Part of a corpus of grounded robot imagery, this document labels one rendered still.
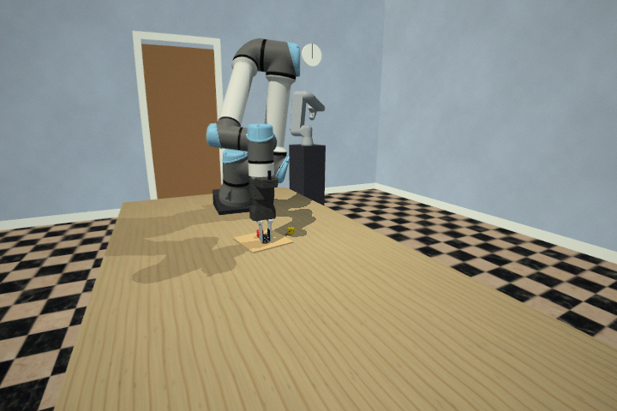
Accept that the tan flat mat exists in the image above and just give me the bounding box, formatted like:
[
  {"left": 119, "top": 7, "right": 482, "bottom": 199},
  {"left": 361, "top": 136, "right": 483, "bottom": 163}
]
[{"left": 233, "top": 230, "right": 294, "bottom": 253}]

